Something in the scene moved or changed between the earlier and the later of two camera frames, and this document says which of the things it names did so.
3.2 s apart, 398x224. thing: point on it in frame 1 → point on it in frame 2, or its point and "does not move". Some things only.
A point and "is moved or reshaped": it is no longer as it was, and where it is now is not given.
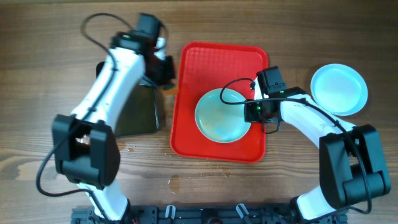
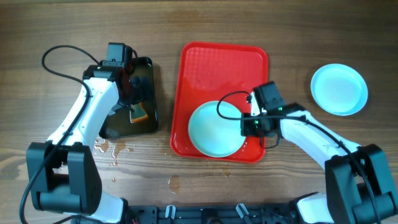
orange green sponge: x=170 y=89 → x=139 y=113
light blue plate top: x=220 y=122 is moved or reshaped
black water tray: x=138 y=113 does not move
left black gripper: x=164 y=71 → x=142 y=90
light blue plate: x=339 y=89 does not move
